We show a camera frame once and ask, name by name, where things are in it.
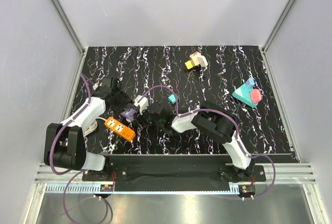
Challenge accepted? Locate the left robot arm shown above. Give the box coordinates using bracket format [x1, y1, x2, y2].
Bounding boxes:
[44, 76, 131, 180]

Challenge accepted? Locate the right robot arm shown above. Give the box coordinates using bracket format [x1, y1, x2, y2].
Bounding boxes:
[134, 101, 255, 182]

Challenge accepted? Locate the teal plug adapter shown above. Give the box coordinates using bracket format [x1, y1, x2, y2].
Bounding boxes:
[168, 94, 177, 104]

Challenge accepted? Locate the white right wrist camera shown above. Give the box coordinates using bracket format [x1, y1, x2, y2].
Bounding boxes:
[134, 95, 149, 115]

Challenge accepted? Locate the orange power strip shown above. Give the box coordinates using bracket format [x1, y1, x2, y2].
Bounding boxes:
[104, 117, 135, 142]

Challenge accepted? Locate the aluminium frame rail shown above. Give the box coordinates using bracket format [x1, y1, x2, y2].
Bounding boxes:
[38, 0, 86, 53]

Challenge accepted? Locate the light blue plug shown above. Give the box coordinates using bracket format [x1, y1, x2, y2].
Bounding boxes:
[245, 78, 255, 90]

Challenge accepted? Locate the purple power strip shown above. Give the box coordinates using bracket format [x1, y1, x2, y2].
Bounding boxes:
[120, 107, 137, 122]

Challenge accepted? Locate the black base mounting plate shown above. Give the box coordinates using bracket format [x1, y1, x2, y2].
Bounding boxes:
[82, 164, 266, 182]

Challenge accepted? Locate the white pink socket adapter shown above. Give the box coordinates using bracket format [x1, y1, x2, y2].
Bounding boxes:
[189, 51, 208, 67]

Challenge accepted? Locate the yellow plug adapter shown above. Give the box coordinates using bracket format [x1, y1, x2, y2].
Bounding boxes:
[185, 60, 195, 70]

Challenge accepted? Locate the pink plug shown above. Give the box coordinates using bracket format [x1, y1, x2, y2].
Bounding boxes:
[250, 89, 262, 104]

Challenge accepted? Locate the white power cord bundle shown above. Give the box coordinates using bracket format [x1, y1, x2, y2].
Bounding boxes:
[82, 116, 107, 138]

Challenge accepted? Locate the teal triangular power strip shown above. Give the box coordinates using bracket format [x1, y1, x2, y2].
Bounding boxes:
[232, 83, 258, 108]

